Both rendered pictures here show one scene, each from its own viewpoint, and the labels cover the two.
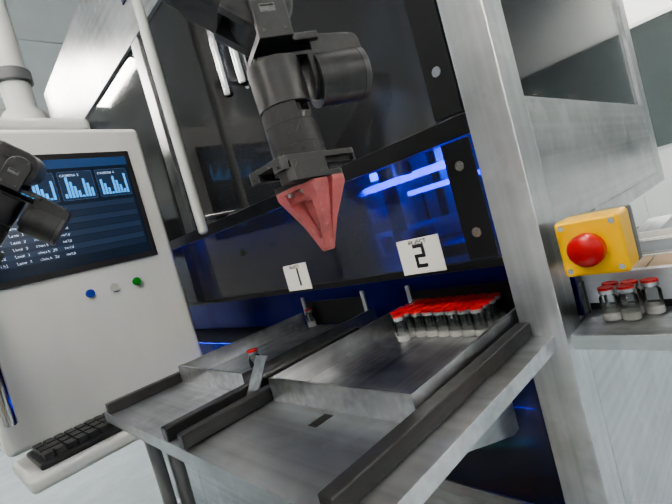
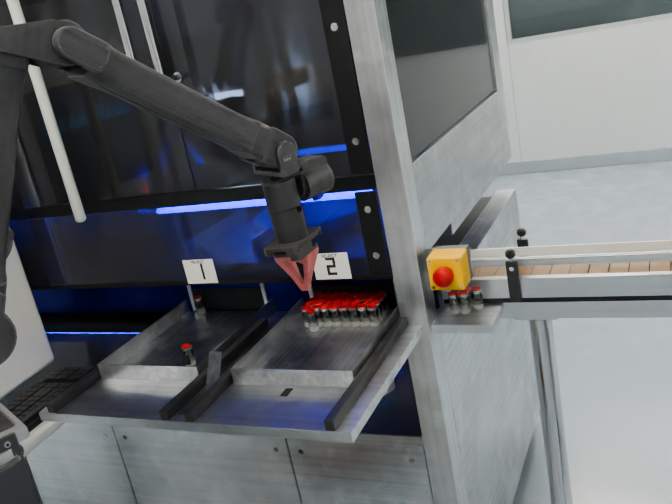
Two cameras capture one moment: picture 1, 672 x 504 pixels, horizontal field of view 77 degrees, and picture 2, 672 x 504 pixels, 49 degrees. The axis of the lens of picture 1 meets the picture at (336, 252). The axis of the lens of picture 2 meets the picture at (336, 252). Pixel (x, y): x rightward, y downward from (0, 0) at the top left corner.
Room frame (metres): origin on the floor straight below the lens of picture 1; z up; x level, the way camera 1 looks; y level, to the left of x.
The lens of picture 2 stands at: (-0.73, 0.37, 1.53)
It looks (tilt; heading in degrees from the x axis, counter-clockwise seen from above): 18 degrees down; 340
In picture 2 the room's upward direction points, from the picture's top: 12 degrees counter-clockwise
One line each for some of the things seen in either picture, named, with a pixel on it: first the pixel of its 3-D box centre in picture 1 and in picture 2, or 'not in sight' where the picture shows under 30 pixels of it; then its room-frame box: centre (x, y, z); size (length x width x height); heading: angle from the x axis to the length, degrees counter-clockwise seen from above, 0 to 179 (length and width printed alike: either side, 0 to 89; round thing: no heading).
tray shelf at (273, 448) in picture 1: (310, 375); (243, 363); (0.71, 0.10, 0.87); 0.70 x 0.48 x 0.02; 43
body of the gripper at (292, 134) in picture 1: (296, 144); (290, 227); (0.45, 0.01, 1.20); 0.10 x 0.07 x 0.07; 132
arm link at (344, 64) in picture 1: (304, 54); (293, 167); (0.47, -0.02, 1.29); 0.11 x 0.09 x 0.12; 109
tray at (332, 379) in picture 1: (407, 346); (325, 337); (0.63, -0.07, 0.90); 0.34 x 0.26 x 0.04; 134
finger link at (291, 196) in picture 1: (324, 206); (302, 263); (0.46, 0.00, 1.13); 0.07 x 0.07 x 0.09; 42
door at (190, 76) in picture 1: (203, 101); (79, 73); (1.09, 0.22, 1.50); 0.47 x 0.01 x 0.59; 43
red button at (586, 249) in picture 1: (587, 249); (443, 276); (0.50, -0.29, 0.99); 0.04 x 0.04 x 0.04; 43
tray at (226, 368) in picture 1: (280, 343); (192, 336); (0.88, 0.16, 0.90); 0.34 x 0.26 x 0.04; 133
